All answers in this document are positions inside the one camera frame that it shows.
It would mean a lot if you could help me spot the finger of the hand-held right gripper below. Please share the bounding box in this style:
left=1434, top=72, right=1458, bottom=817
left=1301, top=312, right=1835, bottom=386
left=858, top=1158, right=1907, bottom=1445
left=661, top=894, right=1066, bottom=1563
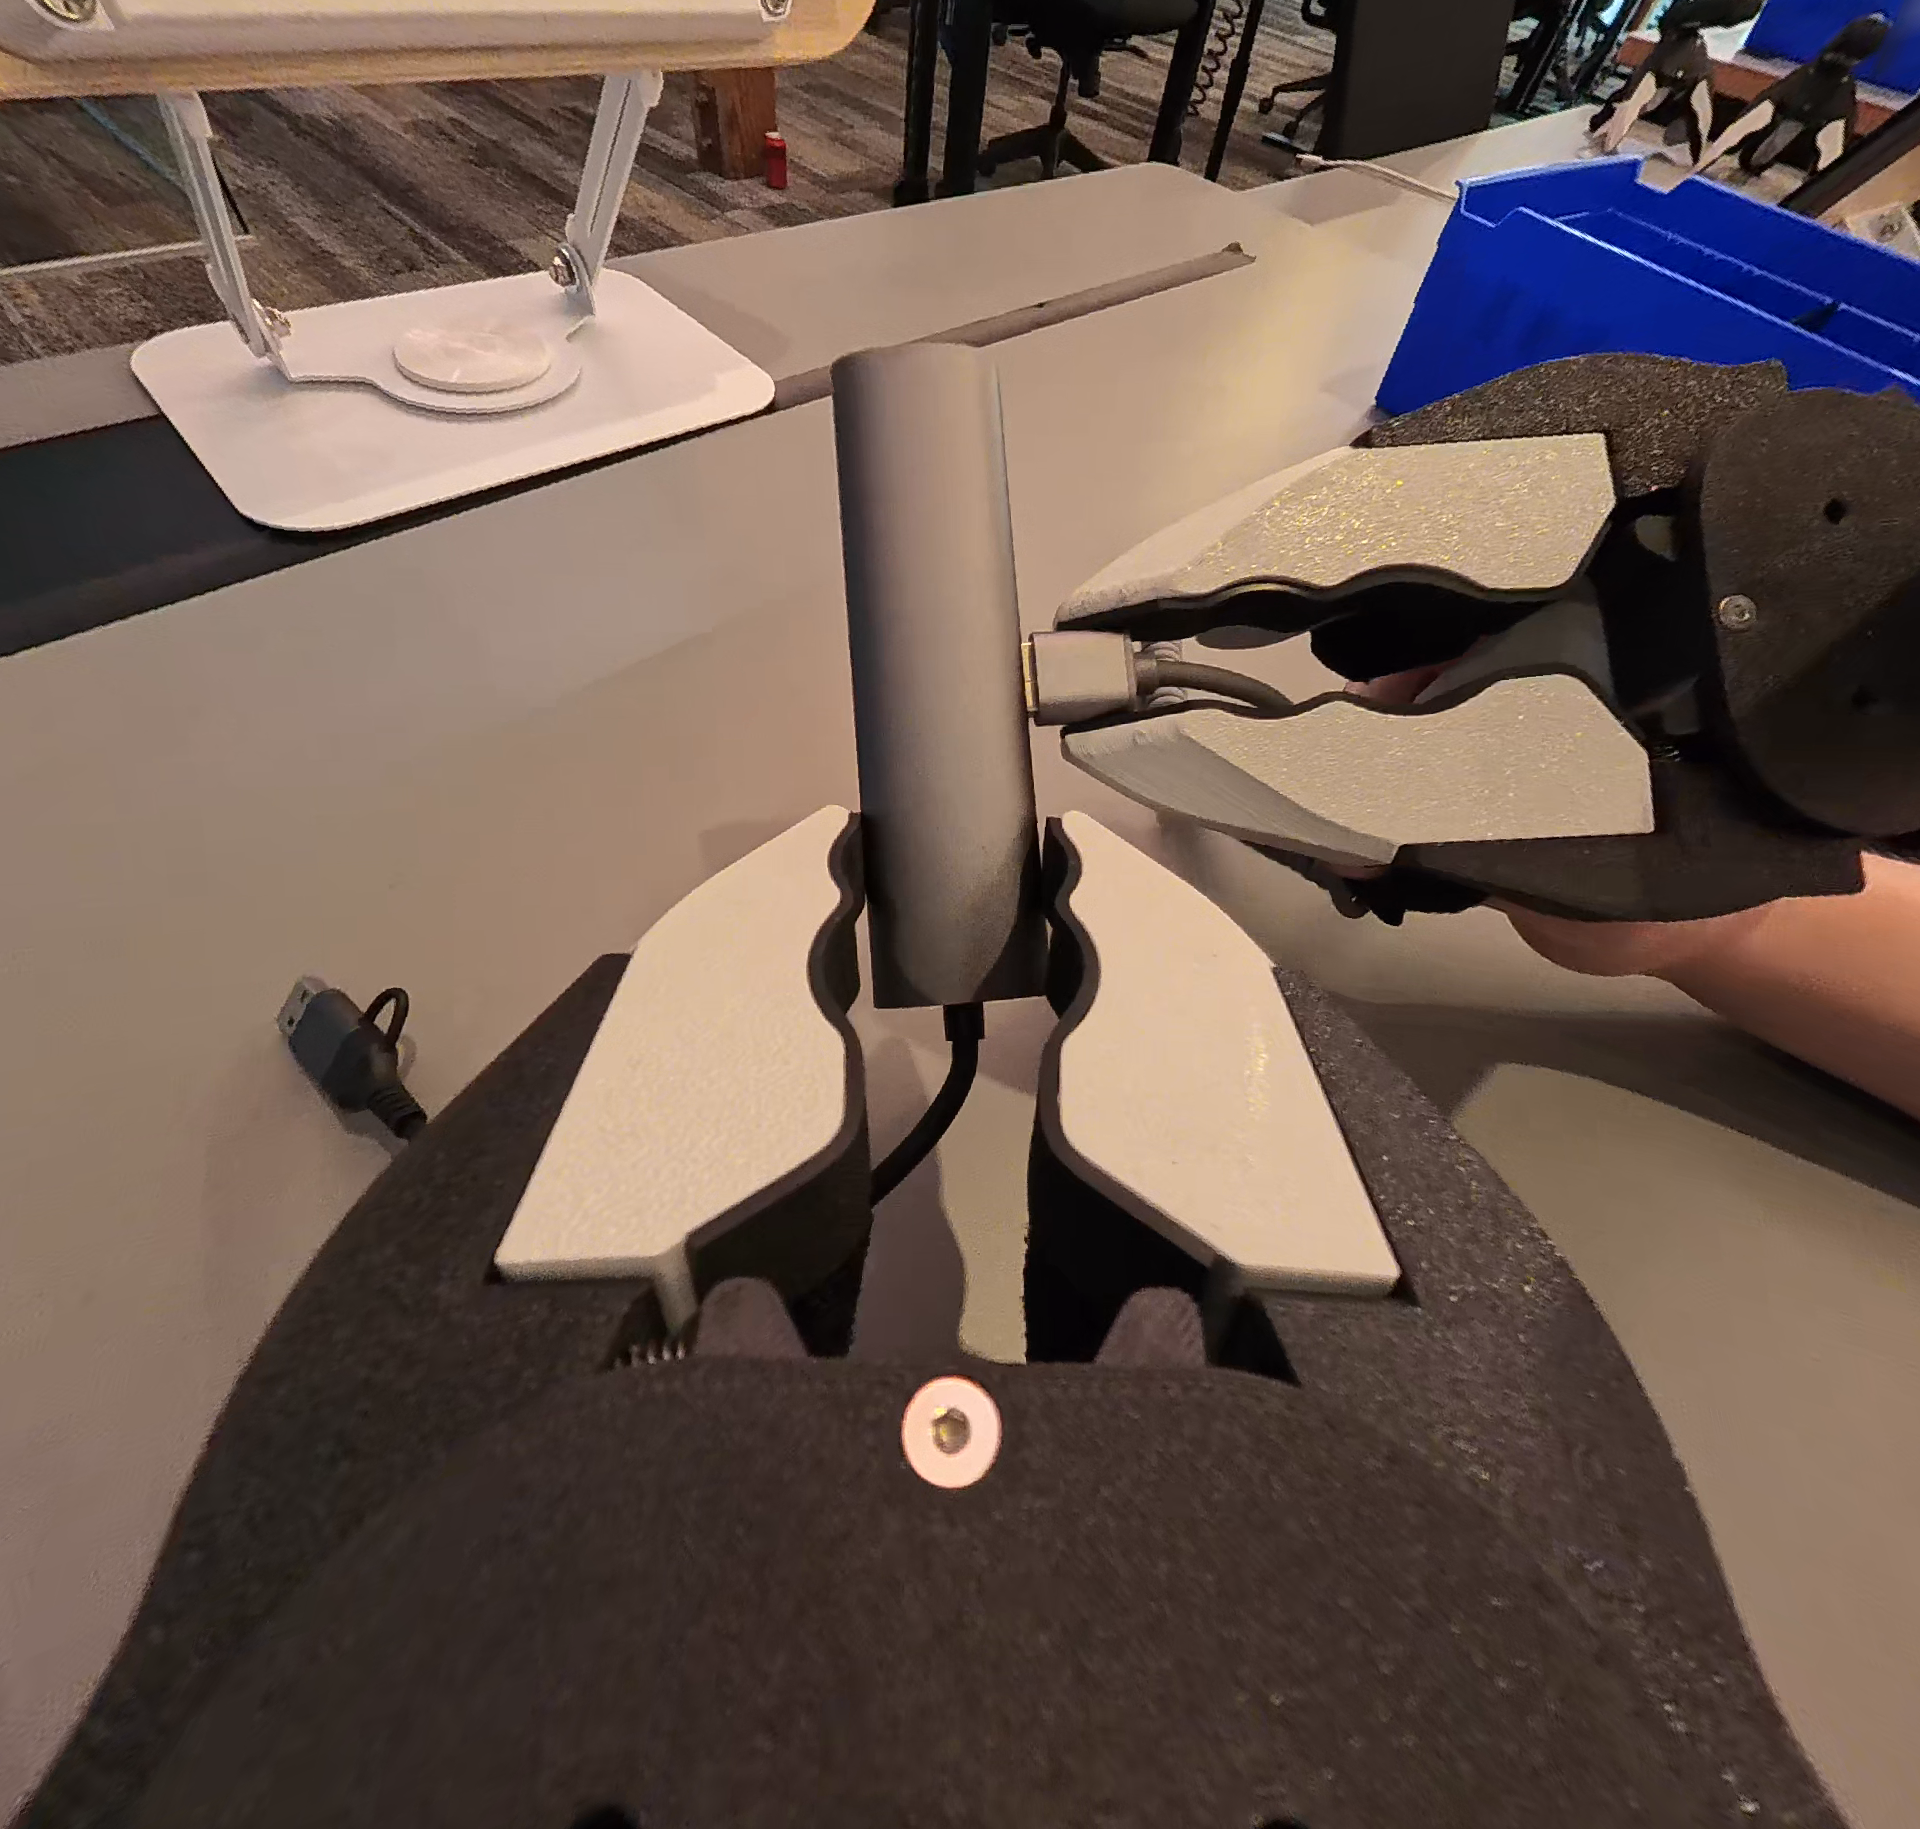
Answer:
left=1058, top=671, right=1660, bottom=870
left=1054, top=433, right=1623, bottom=644

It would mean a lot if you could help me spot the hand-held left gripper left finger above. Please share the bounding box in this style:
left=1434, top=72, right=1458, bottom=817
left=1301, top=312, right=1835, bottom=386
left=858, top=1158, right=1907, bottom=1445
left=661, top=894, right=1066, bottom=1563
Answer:
left=491, top=806, right=879, bottom=1287

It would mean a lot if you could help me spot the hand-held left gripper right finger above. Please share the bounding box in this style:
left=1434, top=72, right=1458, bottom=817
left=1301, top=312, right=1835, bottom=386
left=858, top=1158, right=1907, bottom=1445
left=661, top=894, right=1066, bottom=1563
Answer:
left=1028, top=807, right=1404, bottom=1298

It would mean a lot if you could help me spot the blue plastic bin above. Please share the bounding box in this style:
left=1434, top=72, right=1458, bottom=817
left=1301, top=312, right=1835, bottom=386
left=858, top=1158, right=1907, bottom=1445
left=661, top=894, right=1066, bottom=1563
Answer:
left=1745, top=0, right=1920, bottom=66
left=1375, top=158, right=1920, bottom=413

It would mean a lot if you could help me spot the grey usb cable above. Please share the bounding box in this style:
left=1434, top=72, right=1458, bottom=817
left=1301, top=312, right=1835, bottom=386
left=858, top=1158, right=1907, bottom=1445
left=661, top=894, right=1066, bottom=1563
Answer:
left=1021, top=628, right=1294, bottom=730

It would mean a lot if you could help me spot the black hub cable with plug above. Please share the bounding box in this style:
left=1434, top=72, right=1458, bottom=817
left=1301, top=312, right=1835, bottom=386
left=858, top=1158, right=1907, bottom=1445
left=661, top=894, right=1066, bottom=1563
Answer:
left=276, top=970, right=989, bottom=1203

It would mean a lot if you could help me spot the dark grey usb hub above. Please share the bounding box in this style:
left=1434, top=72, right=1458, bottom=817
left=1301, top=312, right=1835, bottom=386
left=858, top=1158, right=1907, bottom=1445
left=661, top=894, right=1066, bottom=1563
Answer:
left=829, top=348, right=1044, bottom=1012

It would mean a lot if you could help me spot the person's right forearm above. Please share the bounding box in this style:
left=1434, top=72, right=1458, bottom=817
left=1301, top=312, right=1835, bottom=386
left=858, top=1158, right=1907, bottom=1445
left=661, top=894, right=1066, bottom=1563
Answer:
left=1664, top=838, right=1920, bottom=1121

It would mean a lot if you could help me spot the person's right hand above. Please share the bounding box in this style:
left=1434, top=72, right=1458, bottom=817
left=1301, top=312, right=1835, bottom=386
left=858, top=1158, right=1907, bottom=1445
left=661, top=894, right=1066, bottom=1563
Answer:
left=1341, top=661, right=1788, bottom=981

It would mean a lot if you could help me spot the black white pistol-grip tool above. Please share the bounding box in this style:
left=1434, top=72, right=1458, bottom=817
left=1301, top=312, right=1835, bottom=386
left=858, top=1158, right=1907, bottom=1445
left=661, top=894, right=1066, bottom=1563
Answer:
left=1587, top=0, right=1768, bottom=158
left=1709, top=15, right=1903, bottom=186

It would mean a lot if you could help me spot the white stand with wooden board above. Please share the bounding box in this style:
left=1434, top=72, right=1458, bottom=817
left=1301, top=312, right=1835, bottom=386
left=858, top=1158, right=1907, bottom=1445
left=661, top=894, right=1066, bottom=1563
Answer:
left=0, top=0, right=886, bottom=532

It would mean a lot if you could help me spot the white cable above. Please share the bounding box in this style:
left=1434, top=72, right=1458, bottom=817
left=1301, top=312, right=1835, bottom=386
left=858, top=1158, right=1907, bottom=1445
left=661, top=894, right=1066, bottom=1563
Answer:
left=1303, top=155, right=1469, bottom=204

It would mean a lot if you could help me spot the black pedestal panel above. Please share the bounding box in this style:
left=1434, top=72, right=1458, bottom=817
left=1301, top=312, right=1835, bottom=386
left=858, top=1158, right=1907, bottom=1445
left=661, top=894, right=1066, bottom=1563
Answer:
left=1320, top=0, right=1536, bottom=162

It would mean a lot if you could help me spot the black desk frame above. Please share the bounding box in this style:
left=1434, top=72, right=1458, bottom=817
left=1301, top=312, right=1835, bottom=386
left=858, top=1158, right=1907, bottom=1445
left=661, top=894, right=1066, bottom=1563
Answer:
left=898, top=0, right=1000, bottom=204

